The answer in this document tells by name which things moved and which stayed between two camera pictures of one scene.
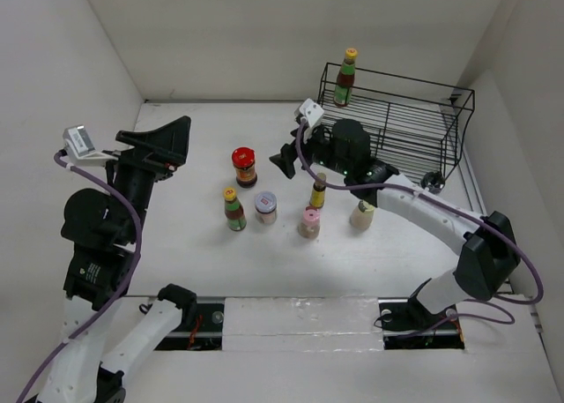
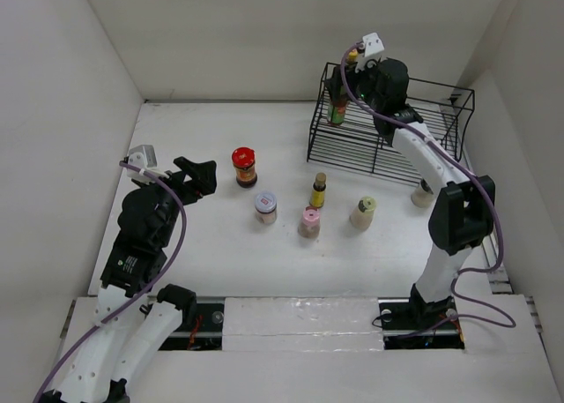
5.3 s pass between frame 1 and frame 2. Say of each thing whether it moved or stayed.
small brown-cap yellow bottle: stayed
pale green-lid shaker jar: stayed
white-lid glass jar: stayed
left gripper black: moved
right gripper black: moved
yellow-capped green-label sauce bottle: moved
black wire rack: stayed
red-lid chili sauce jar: stayed
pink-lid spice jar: stayed
